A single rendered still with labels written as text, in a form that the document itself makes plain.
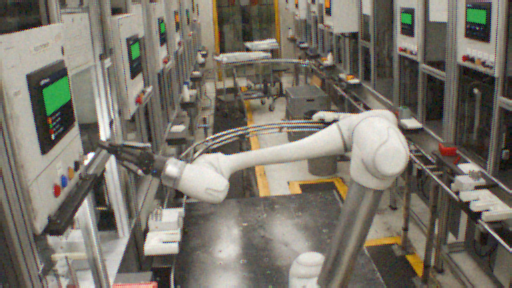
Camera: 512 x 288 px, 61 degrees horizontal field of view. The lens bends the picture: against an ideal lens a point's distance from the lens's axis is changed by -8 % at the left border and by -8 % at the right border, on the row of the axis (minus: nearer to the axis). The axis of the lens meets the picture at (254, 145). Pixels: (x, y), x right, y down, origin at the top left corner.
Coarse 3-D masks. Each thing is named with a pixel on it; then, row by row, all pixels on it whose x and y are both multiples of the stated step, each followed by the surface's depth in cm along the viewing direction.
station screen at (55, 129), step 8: (56, 72) 116; (64, 72) 122; (40, 80) 105; (48, 80) 110; (56, 80) 116; (64, 104) 121; (72, 104) 127; (56, 112) 115; (64, 112) 121; (72, 112) 127; (48, 120) 109; (56, 120) 114; (64, 120) 120; (72, 120) 127; (48, 128) 109; (56, 128) 114; (64, 128) 120; (56, 136) 114
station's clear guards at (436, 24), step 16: (432, 0) 279; (432, 16) 283; (432, 32) 287; (432, 48) 290; (416, 64) 320; (432, 64) 293; (400, 80) 355; (416, 80) 323; (400, 96) 359; (416, 96) 326; (416, 112) 328
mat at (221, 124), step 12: (228, 108) 758; (240, 108) 753; (216, 120) 695; (228, 120) 690; (240, 120) 686; (252, 120) 683; (216, 132) 637; (252, 132) 625; (228, 144) 585; (252, 144) 580; (252, 168) 504; (228, 180) 477; (240, 180) 475; (264, 180) 472; (228, 192) 449; (240, 192) 447; (264, 192) 444
